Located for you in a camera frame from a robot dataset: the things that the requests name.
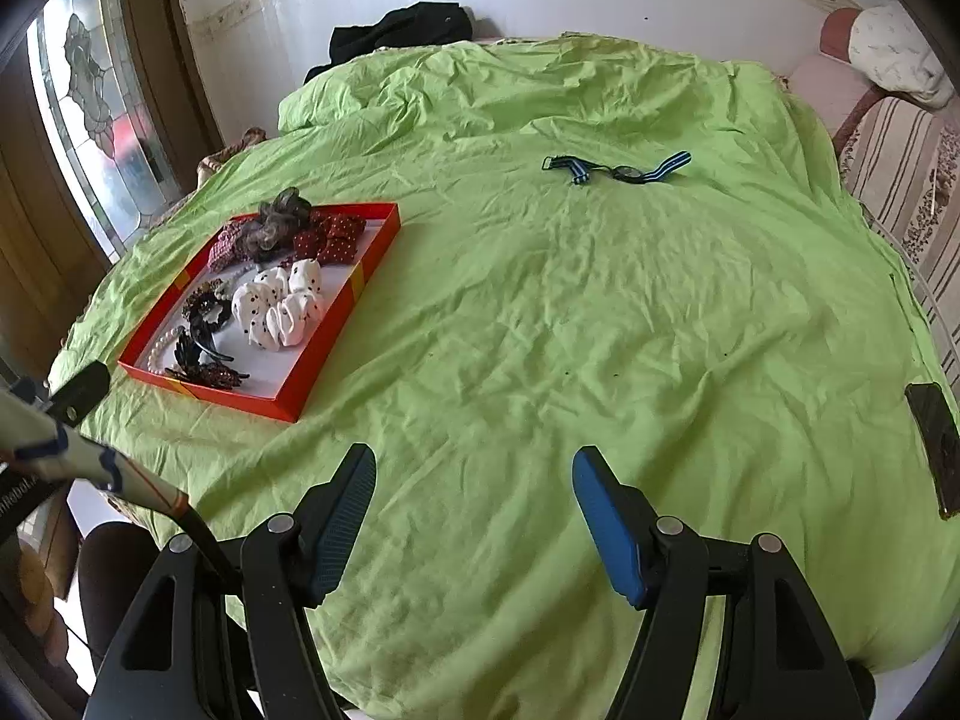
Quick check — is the blue striped strap watch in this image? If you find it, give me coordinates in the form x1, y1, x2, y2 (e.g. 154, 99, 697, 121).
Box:
540, 151, 692, 185

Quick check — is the white crumpled blanket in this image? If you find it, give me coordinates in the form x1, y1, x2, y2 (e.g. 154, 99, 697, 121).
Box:
848, 2, 955, 109

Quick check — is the red cardboard box lid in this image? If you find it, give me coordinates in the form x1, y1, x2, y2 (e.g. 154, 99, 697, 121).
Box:
119, 202, 400, 422

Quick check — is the dark red polka-dot scrunchie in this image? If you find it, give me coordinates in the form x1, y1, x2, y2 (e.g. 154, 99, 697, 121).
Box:
293, 208, 366, 265

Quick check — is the dark beaded hair tie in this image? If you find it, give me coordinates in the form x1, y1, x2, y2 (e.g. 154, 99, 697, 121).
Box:
181, 278, 236, 317

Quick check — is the white pearl bracelet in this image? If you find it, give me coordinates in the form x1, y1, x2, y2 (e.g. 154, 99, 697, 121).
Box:
145, 320, 189, 377

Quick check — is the black garment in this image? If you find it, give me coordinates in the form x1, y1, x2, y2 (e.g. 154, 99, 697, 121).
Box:
304, 2, 473, 83

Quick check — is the stained glass door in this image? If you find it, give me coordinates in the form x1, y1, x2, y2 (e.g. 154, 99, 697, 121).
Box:
26, 0, 181, 262

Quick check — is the black smartphone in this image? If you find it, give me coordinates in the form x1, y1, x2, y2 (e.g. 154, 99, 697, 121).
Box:
905, 383, 960, 520

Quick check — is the black plastic hair claw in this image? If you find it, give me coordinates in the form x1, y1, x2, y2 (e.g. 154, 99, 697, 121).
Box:
174, 293, 235, 371

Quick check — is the white cherry-print scrunchie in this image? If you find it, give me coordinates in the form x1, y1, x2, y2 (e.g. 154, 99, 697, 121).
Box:
231, 259, 324, 353

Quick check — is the green bed sheet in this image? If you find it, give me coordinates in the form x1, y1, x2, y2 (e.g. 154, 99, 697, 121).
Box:
49, 36, 958, 718

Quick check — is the grey sheer scrunchie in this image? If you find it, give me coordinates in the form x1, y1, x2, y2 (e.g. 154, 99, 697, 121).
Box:
236, 187, 313, 263

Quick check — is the red plaid scrunchie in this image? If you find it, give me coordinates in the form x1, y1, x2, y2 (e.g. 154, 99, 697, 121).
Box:
206, 220, 247, 273

